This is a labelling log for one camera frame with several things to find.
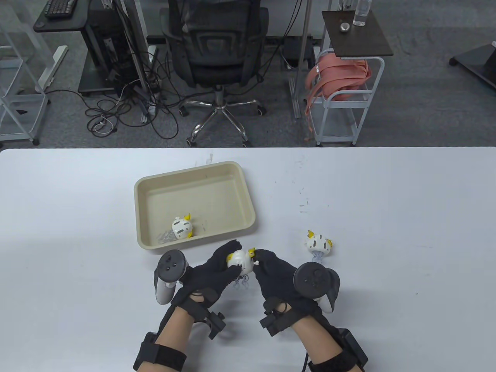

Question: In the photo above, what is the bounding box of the person's left hand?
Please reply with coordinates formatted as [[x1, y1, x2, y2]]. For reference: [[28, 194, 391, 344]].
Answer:
[[170, 240, 243, 323]]

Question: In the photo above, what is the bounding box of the person's right hand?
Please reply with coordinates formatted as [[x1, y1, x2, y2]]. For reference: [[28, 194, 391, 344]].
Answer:
[[253, 249, 322, 327]]

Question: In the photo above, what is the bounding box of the white jellyfish mechanical toy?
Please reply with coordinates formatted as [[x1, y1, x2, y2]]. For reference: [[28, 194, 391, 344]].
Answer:
[[157, 213, 193, 245], [304, 229, 334, 264], [226, 248, 258, 291]]

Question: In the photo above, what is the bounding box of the person's left forearm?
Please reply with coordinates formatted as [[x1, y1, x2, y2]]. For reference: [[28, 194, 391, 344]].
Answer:
[[155, 308, 195, 355]]

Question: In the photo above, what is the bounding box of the person's right forearm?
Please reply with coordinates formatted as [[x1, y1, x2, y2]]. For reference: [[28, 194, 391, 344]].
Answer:
[[291, 316, 344, 365]]

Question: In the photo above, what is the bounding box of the black left forearm band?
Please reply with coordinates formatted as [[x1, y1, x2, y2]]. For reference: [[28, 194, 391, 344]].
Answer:
[[133, 331, 187, 372]]

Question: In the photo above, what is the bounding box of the black right forearm band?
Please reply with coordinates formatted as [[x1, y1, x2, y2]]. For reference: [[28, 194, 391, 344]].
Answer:
[[308, 327, 369, 372]]

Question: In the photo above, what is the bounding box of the black left hand controller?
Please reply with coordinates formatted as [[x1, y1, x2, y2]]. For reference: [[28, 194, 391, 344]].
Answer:
[[154, 250, 189, 307]]

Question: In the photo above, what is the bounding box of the beige plastic tray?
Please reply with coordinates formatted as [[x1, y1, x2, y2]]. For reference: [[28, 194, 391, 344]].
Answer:
[[134, 161, 257, 250]]

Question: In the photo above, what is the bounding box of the white wheeled cart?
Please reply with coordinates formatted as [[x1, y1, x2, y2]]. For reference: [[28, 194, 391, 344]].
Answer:
[[310, 48, 385, 147]]

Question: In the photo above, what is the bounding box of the pink backpack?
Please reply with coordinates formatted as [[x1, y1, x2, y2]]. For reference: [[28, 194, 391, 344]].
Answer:
[[304, 52, 372, 141]]

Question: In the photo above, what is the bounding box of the black mesh office chair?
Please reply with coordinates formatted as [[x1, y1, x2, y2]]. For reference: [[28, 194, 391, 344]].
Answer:
[[161, 0, 270, 148]]

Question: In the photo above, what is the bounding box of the black box under desk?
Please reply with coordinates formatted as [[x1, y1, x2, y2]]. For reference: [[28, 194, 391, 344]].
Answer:
[[283, 37, 315, 71]]

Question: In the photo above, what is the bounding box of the black computer tower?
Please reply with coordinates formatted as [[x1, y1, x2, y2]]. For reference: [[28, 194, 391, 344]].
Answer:
[[86, 0, 134, 97]]

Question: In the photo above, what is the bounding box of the dark brown side tabletop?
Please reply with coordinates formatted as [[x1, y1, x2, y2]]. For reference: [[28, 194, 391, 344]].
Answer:
[[322, 10, 394, 59]]

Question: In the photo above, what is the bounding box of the white metal rack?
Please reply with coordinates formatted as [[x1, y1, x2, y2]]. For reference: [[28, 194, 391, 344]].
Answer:
[[0, 23, 51, 146]]

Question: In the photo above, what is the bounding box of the white desk foot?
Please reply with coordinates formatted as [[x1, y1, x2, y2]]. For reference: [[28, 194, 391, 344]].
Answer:
[[37, 46, 69, 93]]

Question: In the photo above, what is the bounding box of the clear water bottle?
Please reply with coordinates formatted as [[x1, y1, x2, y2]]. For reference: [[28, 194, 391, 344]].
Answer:
[[353, 0, 372, 27]]

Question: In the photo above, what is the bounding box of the black computer desk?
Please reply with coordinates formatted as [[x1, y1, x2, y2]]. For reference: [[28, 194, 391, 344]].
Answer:
[[33, 0, 90, 33]]

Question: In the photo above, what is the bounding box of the black stand base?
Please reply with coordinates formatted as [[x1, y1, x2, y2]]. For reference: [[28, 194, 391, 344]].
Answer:
[[449, 41, 496, 92]]

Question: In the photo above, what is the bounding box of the black keyboard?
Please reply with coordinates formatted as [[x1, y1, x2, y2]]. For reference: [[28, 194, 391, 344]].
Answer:
[[43, 0, 78, 19]]

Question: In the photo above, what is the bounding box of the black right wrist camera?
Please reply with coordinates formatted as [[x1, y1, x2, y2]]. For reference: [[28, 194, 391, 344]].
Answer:
[[259, 310, 291, 337]]

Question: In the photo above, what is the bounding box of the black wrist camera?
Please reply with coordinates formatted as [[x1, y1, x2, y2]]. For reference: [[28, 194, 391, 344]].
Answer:
[[259, 310, 291, 337], [205, 312, 227, 341]]

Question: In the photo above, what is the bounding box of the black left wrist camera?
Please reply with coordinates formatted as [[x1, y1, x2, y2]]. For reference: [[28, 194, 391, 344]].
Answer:
[[205, 312, 227, 341]]

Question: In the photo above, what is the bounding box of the white coiled cable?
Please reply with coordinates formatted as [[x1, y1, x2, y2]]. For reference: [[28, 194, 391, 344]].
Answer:
[[94, 115, 117, 134]]

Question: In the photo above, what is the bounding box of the tangle of black floor cables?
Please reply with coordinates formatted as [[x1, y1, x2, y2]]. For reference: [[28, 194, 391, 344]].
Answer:
[[50, 46, 183, 141]]

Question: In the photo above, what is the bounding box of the aluminium frame post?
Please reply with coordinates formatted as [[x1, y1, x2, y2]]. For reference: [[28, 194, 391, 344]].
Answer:
[[289, 0, 313, 119], [112, 0, 150, 123]]

